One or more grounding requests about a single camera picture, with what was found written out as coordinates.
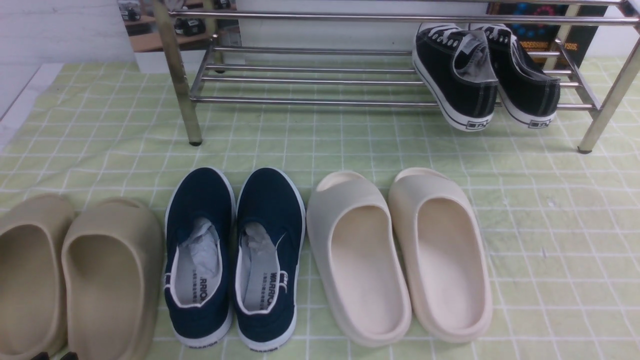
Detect black canvas sneaker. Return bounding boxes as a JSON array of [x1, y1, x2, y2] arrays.
[[467, 23, 561, 130], [411, 22, 499, 132]]

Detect right navy slip-on shoe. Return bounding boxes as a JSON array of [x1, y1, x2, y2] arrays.
[[233, 167, 306, 353]]

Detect navy slip-on shoe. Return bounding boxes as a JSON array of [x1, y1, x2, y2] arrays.
[[163, 167, 236, 349], [233, 167, 306, 353]]

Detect left navy slip-on shoe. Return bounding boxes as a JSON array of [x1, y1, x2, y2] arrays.
[[163, 167, 236, 349]]

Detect metal shoe rack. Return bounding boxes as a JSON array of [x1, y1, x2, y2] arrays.
[[152, 0, 639, 147]]

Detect left cream foam slide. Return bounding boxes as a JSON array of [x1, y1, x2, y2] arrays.
[[306, 171, 412, 347]]

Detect cream foam slide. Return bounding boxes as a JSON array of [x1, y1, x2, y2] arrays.
[[387, 167, 493, 343], [306, 171, 412, 347]]

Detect right cream foam slide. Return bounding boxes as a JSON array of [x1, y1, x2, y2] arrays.
[[387, 167, 493, 343]]

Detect right tan foam slide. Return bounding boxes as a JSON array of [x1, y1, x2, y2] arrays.
[[61, 197, 164, 360]]

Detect tan foam slide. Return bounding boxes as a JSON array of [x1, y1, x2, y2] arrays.
[[61, 197, 164, 360], [0, 193, 74, 360]]

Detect green checkered cloth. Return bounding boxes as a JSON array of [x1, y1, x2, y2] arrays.
[[0, 63, 640, 360]]

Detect dark printed box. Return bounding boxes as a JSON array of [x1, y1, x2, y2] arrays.
[[486, 2, 607, 67]]

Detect left tan foam slide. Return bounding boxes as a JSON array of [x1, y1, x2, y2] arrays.
[[0, 193, 74, 360]]

